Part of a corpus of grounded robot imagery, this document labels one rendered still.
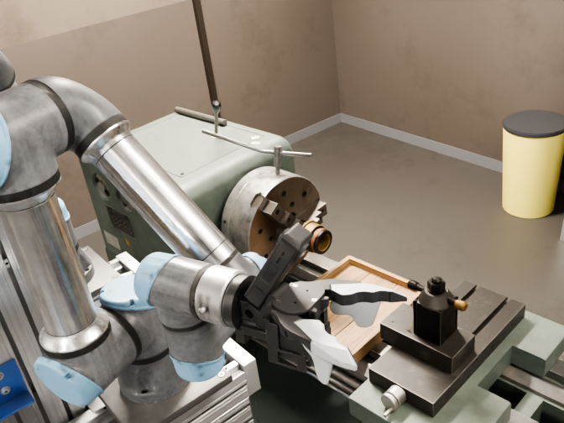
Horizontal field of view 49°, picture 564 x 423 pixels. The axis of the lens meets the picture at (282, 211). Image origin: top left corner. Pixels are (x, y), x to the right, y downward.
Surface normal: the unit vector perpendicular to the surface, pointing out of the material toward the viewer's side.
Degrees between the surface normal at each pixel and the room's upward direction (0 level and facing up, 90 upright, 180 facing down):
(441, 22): 90
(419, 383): 0
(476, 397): 0
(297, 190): 90
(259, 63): 90
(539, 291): 0
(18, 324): 90
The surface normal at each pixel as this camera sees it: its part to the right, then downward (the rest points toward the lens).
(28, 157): 0.79, 0.29
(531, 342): -0.12, -0.86
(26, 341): 0.62, 0.33
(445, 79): -0.77, 0.40
